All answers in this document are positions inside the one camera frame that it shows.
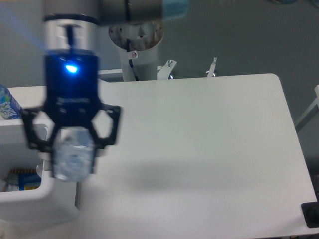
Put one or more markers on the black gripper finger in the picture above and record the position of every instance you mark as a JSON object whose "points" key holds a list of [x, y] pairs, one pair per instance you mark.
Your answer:
{"points": [[103, 126], [28, 115]]}

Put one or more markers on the white paper carton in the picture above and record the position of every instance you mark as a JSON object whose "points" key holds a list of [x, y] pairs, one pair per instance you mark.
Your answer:
{"points": [[39, 170]]}

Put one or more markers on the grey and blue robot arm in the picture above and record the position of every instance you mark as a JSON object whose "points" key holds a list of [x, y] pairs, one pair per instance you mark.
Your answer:
{"points": [[73, 25]]}

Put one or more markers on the white pedestal base frame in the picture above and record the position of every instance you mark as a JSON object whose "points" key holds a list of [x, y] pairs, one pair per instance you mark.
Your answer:
{"points": [[163, 72]]}

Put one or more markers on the blue snack wrapper in bin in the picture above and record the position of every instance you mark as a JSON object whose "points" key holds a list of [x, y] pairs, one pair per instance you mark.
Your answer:
{"points": [[22, 179]]}

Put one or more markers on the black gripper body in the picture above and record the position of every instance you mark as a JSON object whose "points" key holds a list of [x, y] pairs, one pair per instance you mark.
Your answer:
{"points": [[71, 87]]}

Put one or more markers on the clear plastic water bottle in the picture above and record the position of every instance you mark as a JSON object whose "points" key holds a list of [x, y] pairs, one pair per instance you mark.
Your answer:
{"points": [[73, 156]]}

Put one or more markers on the black device at table edge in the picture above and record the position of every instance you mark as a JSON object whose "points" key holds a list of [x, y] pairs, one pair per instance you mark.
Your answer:
{"points": [[311, 214]]}

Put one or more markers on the white trash can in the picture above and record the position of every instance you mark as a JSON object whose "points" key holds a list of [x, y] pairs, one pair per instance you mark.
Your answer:
{"points": [[53, 201]]}

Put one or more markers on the white frame at right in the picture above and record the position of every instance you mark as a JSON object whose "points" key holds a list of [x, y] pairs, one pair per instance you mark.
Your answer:
{"points": [[309, 112]]}

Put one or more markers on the blue labelled bottle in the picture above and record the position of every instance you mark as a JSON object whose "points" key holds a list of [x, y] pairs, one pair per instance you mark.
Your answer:
{"points": [[9, 107]]}

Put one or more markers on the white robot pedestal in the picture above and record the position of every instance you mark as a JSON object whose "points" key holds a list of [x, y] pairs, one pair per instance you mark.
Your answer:
{"points": [[137, 45]]}

